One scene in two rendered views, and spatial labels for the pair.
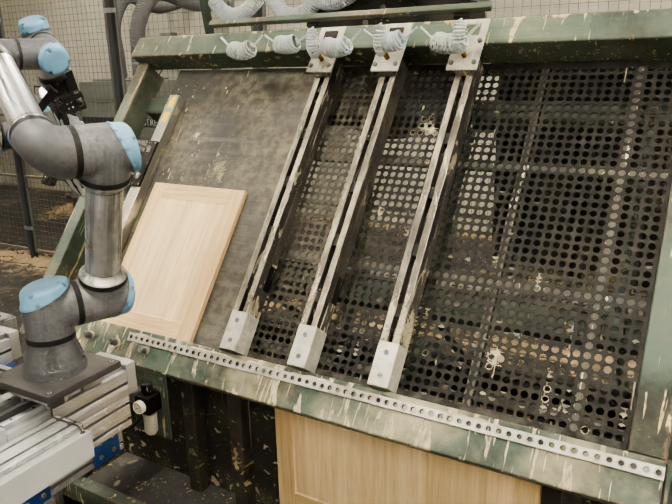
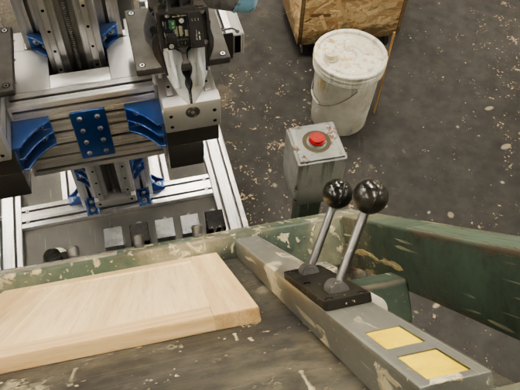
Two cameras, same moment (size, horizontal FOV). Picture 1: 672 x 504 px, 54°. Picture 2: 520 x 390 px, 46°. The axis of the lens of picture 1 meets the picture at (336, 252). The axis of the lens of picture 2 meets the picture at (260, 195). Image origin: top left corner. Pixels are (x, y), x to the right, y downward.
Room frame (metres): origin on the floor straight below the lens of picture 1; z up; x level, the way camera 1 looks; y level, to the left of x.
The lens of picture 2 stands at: (2.75, 0.45, 2.04)
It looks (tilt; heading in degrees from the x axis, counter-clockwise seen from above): 55 degrees down; 134
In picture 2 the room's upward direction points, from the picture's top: 3 degrees clockwise
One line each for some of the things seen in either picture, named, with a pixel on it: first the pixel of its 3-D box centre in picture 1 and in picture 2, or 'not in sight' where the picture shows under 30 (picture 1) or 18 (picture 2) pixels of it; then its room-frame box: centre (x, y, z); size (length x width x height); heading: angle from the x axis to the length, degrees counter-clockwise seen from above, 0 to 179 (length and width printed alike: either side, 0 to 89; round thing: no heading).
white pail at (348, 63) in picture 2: not in sight; (347, 76); (1.68, 2.07, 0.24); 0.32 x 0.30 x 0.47; 61
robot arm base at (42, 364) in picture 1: (53, 350); not in sight; (1.53, 0.72, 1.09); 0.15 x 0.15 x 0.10
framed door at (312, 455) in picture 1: (394, 471); not in sight; (1.81, -0.17, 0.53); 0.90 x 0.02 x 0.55; 59
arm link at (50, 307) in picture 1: (49, 306); not in sight; (1.54, 0.71, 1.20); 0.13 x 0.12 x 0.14; 126
